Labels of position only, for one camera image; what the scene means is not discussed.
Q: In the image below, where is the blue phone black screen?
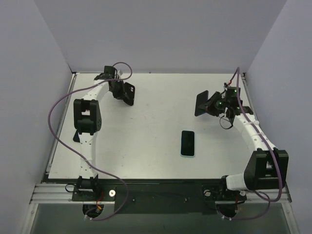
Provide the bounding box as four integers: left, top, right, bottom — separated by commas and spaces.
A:
195, 90, 209, 117

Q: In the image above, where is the black phone case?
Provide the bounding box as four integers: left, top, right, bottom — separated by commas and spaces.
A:
123, 82, 135, 106
73, 131, 80, 143

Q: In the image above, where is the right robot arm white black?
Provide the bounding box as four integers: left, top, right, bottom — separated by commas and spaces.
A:
195, 87, 289, 199

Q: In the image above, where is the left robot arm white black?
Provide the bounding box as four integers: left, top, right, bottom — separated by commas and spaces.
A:
73, 65, 135, 201

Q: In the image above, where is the light blue cased phone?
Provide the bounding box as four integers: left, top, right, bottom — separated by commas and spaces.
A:
180, 130, 195, 157

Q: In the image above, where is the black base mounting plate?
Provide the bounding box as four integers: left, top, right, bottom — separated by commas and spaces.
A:
72, 179, 247, 218

